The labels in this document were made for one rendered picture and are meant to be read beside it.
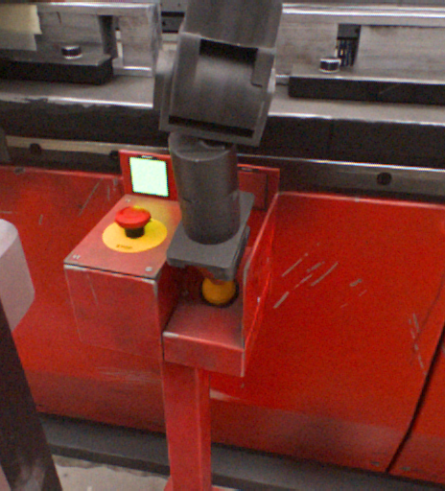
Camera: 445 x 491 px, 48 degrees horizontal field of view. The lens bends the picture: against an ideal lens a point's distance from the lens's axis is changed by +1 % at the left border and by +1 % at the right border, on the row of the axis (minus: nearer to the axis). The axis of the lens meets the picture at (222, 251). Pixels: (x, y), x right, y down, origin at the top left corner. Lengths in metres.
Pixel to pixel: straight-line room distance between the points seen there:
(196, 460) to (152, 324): 0.33
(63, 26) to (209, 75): 0.49
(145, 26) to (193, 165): 0.40
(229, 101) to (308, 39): 0.38
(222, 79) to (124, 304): 0.28
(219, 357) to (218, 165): 0.23
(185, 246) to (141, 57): 0.39
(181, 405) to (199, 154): 0.41
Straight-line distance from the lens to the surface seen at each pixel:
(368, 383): 0.91
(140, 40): 0.79
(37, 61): 0.80
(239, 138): 0.40
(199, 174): 0.41
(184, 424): 0.76
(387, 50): 0.75
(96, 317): 0.58
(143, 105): 0.68
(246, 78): 0.37
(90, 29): 0.81
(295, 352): 0.87
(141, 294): 0.52
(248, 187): 0.59
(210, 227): 0.46
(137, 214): 0.55
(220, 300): 0.57
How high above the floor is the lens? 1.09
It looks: 35 degrees down
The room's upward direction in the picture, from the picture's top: straight up
